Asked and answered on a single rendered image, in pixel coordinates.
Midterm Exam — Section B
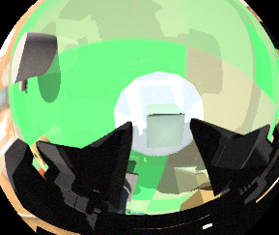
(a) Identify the tan hollow cylinder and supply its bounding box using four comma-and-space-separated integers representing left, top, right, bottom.
30, 135, 50, 167

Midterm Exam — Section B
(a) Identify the brown cylinder with orange top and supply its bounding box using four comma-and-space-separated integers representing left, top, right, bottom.
38, 168, 46, 180

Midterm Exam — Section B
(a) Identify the white round dish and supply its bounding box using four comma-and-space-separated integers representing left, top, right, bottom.
113, 73, 203, 157

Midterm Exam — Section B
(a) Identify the white cylinder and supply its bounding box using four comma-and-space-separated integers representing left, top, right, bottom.
11, 31, 57, 83

